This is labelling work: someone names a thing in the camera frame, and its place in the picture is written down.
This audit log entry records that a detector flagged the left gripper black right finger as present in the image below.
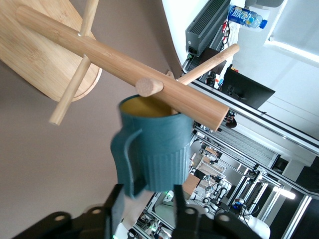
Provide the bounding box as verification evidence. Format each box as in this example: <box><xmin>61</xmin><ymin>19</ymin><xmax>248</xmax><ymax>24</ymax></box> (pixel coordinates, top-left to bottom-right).
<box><xmin>172</xmin><ymin>184</ymin><xmax>251</xmax><ymax>239</ymax></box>

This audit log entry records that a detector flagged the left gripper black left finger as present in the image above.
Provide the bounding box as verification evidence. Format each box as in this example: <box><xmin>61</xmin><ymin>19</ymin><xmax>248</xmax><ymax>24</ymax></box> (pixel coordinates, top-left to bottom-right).
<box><xmin>14</xmin><ymin>183</ymin><xmax>125</xmax><ymax>239</ymax></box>

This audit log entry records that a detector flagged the teal cup yellow inside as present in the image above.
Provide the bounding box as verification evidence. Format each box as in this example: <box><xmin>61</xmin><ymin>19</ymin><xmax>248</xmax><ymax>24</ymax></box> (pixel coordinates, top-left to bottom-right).
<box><xmin>110</xmin><ymin>94</ymin><xmax>194</xmax><ymax>199</ymax></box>

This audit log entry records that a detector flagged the wooden cup rack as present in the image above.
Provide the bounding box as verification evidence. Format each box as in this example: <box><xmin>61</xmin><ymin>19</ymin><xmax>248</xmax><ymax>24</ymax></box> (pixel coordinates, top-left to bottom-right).
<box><xmin>0</xmin><ymin>0</ymin><xmax>240</xmax><ymax>132</ymax></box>

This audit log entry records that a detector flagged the cardboard box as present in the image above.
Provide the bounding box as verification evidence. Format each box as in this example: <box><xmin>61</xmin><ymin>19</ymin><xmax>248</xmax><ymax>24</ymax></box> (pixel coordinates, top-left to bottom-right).
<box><xmin>182</xmin><ymin>173</ymin><xmax>201</xmax><ymax>195</ymax></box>

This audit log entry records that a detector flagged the brown table cover sheet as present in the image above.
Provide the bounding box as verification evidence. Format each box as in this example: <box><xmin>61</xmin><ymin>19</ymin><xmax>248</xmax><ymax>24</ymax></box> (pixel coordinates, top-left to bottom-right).
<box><xmin>0</xmin><ymin>0</ymin><xmax>184</xmax><ymax>239</ymax></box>

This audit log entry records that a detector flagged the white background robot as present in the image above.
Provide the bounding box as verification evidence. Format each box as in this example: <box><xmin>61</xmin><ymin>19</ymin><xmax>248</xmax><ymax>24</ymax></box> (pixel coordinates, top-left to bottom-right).
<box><xmin>238</xmin><ymin>214</ymin><xmax>272</xmax><ymax>239</ymax></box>

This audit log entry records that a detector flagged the black monitor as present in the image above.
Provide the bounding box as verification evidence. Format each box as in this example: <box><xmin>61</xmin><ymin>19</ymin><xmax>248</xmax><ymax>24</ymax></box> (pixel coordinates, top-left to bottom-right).
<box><xmin>221</xmin><ymin>66</ymin><xmax>276</xmax><ymax>110</ymax></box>

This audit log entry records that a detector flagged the grey finned metal unit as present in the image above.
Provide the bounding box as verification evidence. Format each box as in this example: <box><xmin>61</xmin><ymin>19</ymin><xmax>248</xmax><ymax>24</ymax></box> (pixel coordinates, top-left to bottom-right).
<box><xmin>185</xmin><ymin>0</ymin><xmax>231</xmax><ymax>58</ymax></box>

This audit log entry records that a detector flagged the blue label water bottle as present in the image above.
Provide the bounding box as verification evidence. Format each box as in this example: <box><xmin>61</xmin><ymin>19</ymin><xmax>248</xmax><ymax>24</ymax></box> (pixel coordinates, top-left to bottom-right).
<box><xmin>228</xmin><ymin>4</ymin><xmax>269</xmax><ymax>29</ymax></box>

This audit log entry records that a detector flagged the aluminium frame shelving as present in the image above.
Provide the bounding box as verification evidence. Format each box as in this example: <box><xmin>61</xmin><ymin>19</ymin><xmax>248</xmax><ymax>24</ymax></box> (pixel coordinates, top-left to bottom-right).
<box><xmin>134</xmin><ymin>119</ymin><xmax>319</xmax><ymax>239</ymax></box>

